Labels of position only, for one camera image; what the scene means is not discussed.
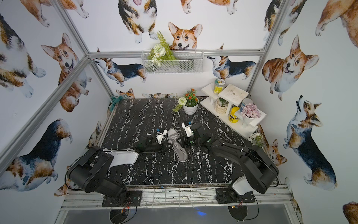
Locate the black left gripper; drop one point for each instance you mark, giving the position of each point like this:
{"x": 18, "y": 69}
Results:
{"x": 152, "y": 141}

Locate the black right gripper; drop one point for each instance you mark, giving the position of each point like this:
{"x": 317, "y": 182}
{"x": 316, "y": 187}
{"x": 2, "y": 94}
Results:
{"x": 191, "y": 139}

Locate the grey canvas sneaker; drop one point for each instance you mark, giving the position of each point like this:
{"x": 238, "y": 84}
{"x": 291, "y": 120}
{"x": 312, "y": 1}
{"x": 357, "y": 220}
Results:
{"x": 173, "y": 131}

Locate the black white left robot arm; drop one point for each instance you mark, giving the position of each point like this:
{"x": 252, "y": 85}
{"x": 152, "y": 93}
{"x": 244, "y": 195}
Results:
{"x": 90, "y": 171}

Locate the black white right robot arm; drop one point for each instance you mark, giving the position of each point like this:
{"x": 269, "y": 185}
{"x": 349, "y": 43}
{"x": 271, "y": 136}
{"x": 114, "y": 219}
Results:
{"x": 259, "y": 172}

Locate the white potted red flowers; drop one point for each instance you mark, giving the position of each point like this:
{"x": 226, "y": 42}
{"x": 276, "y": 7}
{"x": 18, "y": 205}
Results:
{"x": 189, "y": 102}

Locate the yellow container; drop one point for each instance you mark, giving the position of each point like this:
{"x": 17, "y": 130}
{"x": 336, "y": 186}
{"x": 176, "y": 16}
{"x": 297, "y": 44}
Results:
{"x": 232, "y": 117}

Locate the woven basket with plant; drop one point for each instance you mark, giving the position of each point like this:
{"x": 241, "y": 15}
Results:
{"x": 221, "y": 106}

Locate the green cloth ribbon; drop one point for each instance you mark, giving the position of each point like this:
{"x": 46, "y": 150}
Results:
{"x": 116, "y": 100}

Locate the small white potted plant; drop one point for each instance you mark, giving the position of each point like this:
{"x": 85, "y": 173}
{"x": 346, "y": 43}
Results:
{"x": 257, "y": 139}

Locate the pink flowers white pot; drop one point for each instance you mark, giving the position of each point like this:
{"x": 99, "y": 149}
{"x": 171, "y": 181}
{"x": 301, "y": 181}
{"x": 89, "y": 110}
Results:
{"x": 250, "y": 112}

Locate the green lidded jar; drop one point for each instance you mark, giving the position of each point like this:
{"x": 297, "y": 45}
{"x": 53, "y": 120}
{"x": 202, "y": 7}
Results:
{"x": 219, "y": 85}

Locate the blue grey tin can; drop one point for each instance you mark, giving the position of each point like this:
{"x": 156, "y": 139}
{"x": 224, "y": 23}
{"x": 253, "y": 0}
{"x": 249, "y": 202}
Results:
{"x": 245, "y": 102}

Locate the green white artificial flowers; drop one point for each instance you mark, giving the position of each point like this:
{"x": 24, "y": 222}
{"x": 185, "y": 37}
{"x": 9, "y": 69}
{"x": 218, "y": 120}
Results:
{"x": 161, "y": 52}

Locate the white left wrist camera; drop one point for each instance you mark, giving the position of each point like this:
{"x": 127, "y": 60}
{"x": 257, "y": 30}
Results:
{"x": 161, "y": 133}

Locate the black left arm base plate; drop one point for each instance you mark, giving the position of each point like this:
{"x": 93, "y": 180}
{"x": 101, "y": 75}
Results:
{"x": 128, "y": 198}

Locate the aluminium frame rail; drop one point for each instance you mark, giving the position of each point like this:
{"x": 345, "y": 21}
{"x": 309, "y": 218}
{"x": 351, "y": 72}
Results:
{"x": 171, "y": 198}

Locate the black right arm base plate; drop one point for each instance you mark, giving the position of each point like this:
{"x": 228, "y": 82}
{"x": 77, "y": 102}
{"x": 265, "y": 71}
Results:
{"x": 228, "y": 195}

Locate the white wire wall basket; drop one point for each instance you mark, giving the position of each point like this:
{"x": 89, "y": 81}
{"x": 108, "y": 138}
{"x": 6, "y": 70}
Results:
{"x": 188, "y": 61}

